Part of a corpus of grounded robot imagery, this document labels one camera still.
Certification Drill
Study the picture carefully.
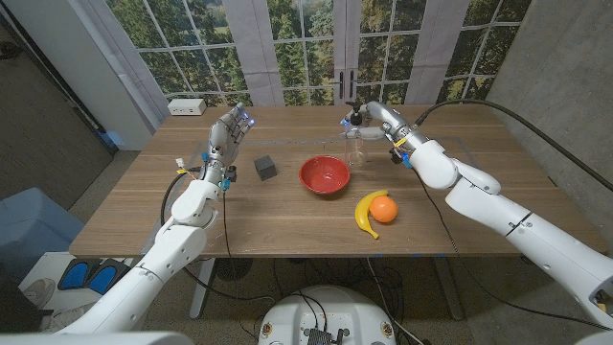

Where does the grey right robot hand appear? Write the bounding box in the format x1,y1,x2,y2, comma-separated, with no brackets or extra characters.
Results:
340,100,427,152

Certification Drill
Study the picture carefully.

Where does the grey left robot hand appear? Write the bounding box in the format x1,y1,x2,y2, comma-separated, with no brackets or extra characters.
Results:
199,105,256,191

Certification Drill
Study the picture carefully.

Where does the clear dispenser bottle black pump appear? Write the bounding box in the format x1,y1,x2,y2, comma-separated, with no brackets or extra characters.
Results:
340,101,370,168

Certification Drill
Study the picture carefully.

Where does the white robot shoulder housing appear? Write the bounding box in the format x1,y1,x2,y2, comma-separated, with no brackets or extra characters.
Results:
0,330,195,345

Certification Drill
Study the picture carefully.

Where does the red bowl plate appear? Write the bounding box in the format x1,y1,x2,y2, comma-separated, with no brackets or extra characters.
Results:
298,154,352,196

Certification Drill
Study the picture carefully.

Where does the toy orange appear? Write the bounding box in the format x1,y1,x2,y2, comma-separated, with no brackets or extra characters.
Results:
369,195,399,224

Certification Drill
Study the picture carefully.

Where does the yellow toy banana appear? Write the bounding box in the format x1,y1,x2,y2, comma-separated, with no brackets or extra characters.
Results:
354,189,390,241

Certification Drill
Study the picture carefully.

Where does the dark grey cube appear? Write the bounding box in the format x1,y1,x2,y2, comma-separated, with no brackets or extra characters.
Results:
253,154,278,182

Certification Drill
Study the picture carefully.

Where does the white power strip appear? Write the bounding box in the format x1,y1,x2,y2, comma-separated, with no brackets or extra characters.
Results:
167,98,208,117

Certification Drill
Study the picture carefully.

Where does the printed window forest backdrop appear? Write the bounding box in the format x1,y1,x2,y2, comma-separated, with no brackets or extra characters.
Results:
88,0,533,107

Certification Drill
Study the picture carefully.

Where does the round black floor fan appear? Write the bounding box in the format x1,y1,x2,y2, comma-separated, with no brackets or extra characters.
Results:
214,258,254,282

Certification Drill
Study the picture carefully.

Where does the metal table leg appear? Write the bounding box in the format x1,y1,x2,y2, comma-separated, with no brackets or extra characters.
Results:
190,258,216,320
433,257,465,321

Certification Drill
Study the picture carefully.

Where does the blue black foot pedal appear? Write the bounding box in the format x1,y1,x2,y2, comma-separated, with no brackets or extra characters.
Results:
88,259,130,294
57,259,92,291

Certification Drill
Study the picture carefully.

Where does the white robot torso base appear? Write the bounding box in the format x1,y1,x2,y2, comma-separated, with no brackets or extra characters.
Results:
258,285,397,345

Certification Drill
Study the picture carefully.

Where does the blue storage bin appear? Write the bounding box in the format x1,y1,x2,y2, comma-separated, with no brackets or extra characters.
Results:
0,187,86,284

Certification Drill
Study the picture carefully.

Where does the white floor platform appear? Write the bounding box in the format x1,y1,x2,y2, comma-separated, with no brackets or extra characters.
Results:
12,252,140,312

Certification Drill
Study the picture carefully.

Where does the white shoe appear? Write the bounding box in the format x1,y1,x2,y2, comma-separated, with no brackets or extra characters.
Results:
21,277,57,308
40,301,97,332

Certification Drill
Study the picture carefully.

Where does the dark trouser leg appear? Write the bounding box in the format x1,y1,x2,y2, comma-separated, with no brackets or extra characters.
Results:
0,267,54,334

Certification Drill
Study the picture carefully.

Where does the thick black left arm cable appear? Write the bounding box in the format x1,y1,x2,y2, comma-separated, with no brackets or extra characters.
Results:
159,166,277,304

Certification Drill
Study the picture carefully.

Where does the thin black left wrist cable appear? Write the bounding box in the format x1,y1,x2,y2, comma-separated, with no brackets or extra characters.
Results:
221,189,238,288

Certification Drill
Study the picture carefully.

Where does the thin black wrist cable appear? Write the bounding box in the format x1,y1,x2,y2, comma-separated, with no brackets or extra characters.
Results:
221,189,238,288
414,170,613,332

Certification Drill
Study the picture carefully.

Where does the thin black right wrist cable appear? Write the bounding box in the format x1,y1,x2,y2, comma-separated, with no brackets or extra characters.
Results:
414,170,613,332

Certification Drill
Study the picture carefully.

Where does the white floor cable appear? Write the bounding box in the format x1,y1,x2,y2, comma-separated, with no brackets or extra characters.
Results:
366,258,425,345

